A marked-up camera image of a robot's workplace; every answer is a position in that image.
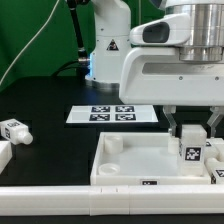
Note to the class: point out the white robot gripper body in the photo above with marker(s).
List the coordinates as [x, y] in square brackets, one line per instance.
[156, 76]

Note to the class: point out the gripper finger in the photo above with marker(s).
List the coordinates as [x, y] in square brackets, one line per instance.
[215, 118]
[169, 111]

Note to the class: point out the white square table top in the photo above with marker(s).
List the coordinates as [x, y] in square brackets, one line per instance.
[140, 159]

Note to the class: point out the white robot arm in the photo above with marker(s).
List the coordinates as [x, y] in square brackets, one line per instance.
[112, 22]

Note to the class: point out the white marker sheet with tags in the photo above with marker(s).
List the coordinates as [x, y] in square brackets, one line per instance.
[112, 114]

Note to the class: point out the white front obstacle bar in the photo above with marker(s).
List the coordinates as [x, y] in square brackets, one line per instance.
[111, 200]

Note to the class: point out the white left obstacle piece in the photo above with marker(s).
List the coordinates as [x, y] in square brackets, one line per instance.
[5, 154]

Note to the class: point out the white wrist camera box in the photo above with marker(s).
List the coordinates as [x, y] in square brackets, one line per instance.
[171, 30]

